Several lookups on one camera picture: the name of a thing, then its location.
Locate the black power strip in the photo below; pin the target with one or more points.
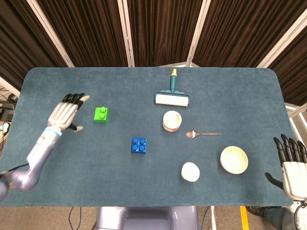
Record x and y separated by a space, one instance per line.
6 111

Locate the white paper cup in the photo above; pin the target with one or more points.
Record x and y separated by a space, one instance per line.
190 172

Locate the green toy building block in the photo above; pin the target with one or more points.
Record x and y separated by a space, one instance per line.
101 115

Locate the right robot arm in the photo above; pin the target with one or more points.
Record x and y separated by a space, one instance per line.
300 215

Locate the clear plastic jar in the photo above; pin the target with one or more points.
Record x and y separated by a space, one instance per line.
172 120

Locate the dark brown curtain panel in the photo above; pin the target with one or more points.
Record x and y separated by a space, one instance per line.
21 40
163 31
296 74
88 31
239 31

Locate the teal lint roller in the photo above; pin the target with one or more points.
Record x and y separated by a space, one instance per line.
171 98

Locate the white partition frame post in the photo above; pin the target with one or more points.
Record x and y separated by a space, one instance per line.
283 40
126 33
197 33
51 36

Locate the blue toy building block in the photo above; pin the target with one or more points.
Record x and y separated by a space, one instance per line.
138 145

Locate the cream bowl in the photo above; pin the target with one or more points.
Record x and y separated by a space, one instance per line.
234 159

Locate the blue table mat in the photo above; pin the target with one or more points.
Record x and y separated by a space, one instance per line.
120 182

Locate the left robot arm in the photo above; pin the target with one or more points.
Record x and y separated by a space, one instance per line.
36 155

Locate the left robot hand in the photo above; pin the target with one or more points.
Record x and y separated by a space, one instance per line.
62 112

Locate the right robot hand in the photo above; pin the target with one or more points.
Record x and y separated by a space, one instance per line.
293 175

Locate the lavender robot torso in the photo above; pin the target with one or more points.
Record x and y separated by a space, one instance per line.
147 219

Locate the metal spoon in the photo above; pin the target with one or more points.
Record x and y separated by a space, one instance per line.
192 134

